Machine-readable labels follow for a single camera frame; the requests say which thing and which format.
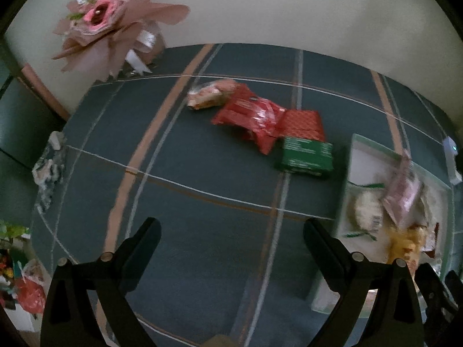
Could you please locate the tan orange snack packet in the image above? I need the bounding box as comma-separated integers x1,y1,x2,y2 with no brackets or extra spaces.
186,79,239,111

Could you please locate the dark green chair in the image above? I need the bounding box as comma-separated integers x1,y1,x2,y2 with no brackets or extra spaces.
0,58,66,217

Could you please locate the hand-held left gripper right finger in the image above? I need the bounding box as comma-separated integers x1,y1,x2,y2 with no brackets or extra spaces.
303,219,425,347

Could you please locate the white device with light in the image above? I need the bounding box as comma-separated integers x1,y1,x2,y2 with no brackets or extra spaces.
442,135,463,185

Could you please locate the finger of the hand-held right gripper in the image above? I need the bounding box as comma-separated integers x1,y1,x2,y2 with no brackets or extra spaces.
445,270,463,301
414,262,459,347

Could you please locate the white storage box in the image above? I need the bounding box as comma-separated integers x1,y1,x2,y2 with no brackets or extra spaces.
311,134,454,313

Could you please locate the blue plaid tablecloth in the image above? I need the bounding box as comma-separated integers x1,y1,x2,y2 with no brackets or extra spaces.
31,43,463,347

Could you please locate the green-edged rice cracker packet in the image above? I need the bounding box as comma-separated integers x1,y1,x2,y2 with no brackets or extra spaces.
343,182,386,241

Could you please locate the green snack box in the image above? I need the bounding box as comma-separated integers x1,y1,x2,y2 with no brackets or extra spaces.
277,136,334,178

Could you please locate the pink paper flower bouquet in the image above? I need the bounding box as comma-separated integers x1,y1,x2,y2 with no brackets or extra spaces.
51,0,190,82

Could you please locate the crumpled blue white wrapper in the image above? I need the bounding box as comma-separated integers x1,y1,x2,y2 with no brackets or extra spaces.
32,130,67,214

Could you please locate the white printed bag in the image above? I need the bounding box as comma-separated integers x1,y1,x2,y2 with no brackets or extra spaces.
22,258,46,283

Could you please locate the red snack packet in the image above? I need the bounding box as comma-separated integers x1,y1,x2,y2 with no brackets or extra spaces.
211,83,288,155

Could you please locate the red snack box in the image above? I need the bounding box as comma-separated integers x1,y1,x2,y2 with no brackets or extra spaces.
277,109,326,141

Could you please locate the yellow snack packet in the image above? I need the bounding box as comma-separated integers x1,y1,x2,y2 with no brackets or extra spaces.
387,224,429,272

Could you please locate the green plant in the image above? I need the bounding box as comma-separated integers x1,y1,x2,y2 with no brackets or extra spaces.
0,220,30,246

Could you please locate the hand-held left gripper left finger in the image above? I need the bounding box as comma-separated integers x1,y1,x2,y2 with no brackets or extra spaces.
39,217,162,347

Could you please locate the red plastic bag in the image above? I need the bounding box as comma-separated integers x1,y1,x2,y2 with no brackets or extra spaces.
16,278,46,313

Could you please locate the pink snack packet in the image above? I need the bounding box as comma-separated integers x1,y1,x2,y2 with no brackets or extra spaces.
381,150,424,228

